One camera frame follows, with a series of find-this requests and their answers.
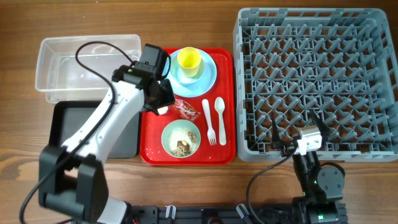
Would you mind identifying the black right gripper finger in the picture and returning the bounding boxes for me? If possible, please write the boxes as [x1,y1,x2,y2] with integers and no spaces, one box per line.
[272,119,280,144]
[310,110,330,137]

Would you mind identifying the red snack wrapper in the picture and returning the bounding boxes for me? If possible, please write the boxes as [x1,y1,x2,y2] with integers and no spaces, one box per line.
[173,99,200,122]

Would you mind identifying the green bowl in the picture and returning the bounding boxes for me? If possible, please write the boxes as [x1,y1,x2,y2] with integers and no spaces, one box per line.
[161,119,201,159]

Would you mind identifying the white tissue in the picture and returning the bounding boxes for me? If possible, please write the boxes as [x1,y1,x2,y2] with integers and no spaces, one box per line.
[157,106,169,115]

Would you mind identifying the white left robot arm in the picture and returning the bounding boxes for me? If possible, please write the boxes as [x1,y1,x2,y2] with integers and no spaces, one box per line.
[38,62,175,223]

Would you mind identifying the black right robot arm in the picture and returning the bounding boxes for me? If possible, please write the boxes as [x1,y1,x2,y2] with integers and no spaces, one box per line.
[271,110,348,223]

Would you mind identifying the grey dishwasher rack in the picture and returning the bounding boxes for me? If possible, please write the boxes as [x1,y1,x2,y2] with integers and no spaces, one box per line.
[233,7,397,162]

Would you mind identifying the black waste tray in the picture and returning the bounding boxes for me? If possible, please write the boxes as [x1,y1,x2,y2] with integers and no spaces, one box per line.
[49,101,141,159]

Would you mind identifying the yellow plastic cup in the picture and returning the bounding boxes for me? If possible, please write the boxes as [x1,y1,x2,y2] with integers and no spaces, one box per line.
[177,47,201,77]

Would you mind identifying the light blue plate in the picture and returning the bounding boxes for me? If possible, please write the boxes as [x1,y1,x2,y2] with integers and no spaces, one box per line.
[167,49,217,98]

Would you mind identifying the rice and food scraps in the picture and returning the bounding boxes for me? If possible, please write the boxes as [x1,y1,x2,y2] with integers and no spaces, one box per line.
[167,128,199,157]

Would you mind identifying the red plastic tray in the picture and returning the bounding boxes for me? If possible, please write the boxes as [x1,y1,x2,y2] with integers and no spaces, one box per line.
[139,48,236,166]

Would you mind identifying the white plastic spoon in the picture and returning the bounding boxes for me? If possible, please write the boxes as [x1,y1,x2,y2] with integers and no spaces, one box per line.
[215,96,226,146]

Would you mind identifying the white plastic fork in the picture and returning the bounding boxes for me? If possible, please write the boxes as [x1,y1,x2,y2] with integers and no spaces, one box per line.
[201,99,216,146]

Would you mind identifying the clear plastic bin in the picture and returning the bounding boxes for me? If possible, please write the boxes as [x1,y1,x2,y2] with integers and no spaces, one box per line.
[35,34,142,103]

